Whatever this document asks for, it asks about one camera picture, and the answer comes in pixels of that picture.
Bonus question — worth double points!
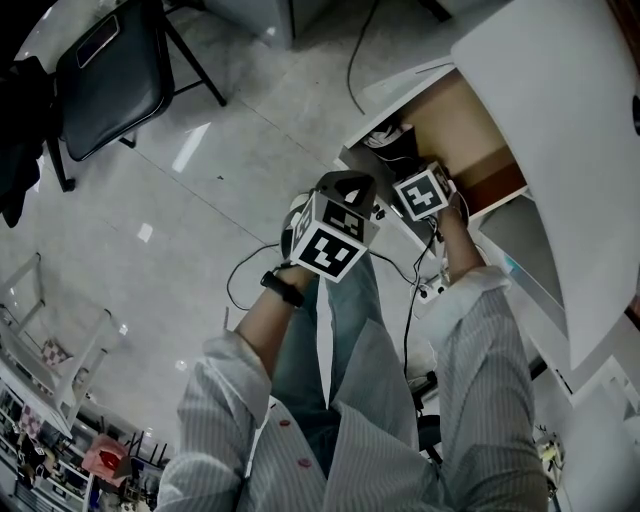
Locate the looped black cable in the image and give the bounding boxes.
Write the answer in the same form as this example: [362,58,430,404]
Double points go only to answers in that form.
[226,242,294,312]

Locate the white wooden drawer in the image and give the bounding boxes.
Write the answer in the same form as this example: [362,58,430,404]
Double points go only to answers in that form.
[333,63,530,224]

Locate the checkered cushion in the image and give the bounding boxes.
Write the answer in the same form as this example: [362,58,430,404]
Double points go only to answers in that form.
[39,338,75,370]

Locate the white power adapter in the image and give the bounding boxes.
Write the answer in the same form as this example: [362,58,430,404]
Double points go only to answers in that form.
[417,281,450,306]

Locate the person's blue jeans legs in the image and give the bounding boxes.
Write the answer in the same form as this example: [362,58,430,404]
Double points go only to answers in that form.
[271,248,417,479]

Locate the person's striped shirt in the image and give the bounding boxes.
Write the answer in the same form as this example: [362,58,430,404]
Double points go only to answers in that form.
[156,264,557,512]

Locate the black hanging garment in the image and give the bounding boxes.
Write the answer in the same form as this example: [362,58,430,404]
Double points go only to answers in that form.
[0,56,57,230]

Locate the thin black floor cable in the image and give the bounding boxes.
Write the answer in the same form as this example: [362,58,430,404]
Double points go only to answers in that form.
[346,0,381,116]

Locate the white frame rack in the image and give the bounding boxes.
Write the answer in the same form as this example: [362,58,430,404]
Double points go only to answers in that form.
[0,252,127,437]

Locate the black folding chair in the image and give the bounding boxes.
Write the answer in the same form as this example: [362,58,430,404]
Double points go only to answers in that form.
[46,0,229,194]

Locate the pink box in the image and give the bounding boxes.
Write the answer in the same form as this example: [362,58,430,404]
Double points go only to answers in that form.
[81,433,132,482]

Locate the black wristband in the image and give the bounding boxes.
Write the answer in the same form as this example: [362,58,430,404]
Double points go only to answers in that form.
[259,269,307,308]

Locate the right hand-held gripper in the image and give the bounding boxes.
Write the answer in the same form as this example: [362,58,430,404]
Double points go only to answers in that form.
[392,160,459,222]

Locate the black smartphone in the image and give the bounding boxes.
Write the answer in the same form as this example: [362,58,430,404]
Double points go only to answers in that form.
[74,14,122,69]

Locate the person's white shoe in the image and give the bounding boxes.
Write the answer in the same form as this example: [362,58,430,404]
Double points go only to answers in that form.
[288,193,314,222]

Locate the person's right forearm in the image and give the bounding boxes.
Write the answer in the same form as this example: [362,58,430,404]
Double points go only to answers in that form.
[435,202,490,290]

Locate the person's left forearm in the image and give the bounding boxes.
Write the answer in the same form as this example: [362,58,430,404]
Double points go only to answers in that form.
[233,260,321,396]

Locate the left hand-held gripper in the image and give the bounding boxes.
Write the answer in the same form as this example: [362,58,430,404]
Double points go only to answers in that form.
[279,169,382,285]

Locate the white desk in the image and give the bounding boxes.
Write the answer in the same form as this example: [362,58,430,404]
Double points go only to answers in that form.
[333,0,640,401]

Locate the black cable to adapter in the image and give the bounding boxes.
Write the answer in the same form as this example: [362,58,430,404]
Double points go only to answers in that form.
[401,219,447,384]

